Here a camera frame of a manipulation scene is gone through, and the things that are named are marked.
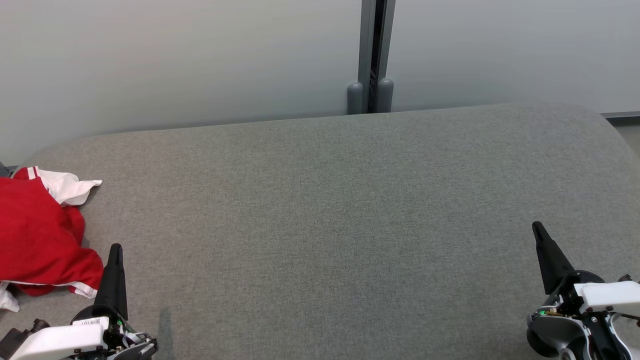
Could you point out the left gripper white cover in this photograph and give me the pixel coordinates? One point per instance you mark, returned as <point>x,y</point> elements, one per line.
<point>60,342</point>

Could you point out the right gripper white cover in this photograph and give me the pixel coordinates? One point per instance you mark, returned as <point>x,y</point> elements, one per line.
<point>605,295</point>

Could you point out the red shorts with white trim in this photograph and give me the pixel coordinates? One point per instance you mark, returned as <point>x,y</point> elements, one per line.
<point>50,265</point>

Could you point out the red jersey with black lettering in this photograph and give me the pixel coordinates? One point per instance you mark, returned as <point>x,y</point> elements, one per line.
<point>30,210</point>

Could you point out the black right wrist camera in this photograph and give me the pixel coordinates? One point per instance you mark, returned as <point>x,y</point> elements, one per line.
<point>626,278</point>

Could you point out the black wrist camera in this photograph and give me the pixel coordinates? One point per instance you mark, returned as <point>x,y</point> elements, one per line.
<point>626,278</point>
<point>20,337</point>

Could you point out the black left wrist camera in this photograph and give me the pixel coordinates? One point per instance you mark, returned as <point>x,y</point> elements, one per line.
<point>20,337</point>

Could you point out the grey metal desk frame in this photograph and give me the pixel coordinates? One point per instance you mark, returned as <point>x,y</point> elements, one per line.
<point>4,171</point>

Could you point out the grey floor rail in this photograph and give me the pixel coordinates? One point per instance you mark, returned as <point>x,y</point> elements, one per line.
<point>622,115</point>

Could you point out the grey partition post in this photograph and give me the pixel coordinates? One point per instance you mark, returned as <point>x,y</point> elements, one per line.
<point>366,50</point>

